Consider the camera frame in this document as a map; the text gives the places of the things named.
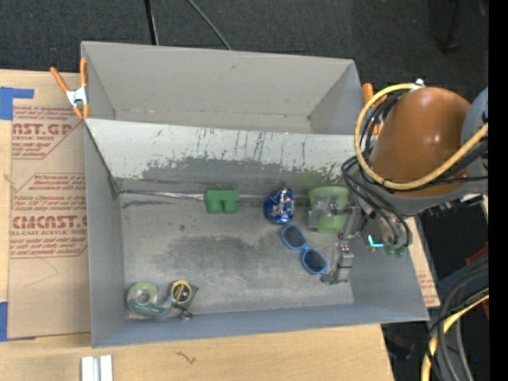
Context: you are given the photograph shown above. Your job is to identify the brown cardboard board red print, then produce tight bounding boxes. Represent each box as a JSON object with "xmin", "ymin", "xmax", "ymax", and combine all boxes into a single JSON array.
[{"xmin": 0, "ymin": 68, "xmax": 441, "ymax": 341}]

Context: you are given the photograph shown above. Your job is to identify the green clear tape dispenser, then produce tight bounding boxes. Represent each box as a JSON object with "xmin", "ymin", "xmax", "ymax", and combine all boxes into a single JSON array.
[{"xmin": 125, "ymin": 281, "xmax": 176, "ymax": 319}]

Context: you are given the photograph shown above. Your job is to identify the green double-cylinder block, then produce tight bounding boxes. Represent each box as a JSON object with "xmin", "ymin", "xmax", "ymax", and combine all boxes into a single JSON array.
[{"xmin": 203, "ymin": 189, "xmax": 241, "ymax": 215}]

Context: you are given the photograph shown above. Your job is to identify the blue patterned ball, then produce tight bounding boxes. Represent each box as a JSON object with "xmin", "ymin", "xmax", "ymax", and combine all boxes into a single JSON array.
[{"xmin": 263, "ymin": 187, "xmax": 297, "ymax": 225}]

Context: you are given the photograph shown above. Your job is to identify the blue sunglasses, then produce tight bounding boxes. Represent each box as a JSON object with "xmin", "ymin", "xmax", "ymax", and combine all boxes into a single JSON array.
[{"xmin": 280, "ymin": 223, "xmax": 329, "ymax": 275}]

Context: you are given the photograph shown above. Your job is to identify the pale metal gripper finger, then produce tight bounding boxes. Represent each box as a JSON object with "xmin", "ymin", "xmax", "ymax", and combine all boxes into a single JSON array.
[
  {"xmin": 320, "ymin": 242, "xmax": 356, "ymax": 286},
  {"xmin": 308, "ymin": 196, "xmax": 352, "ymax": 230}
]

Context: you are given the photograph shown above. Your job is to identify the yellow and black tape measure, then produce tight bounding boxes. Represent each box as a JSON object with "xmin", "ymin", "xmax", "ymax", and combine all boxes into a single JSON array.
[{"xmin": 170, "ymin": 279, "xmax": 198, "ymax": 320}]

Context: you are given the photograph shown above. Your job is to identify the grey metal bin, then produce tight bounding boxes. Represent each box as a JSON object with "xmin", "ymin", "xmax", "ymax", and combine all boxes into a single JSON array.
[{"xmin": 80, "ymin": 40, "xmax": 431, "ymax": 348}]

